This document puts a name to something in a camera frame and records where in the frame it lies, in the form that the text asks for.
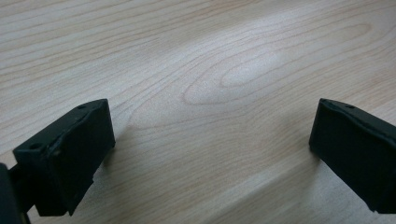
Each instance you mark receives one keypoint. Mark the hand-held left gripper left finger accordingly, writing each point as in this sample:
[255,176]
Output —
[67,161]

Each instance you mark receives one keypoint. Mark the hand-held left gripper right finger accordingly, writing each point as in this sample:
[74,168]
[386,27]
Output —
[355,155]

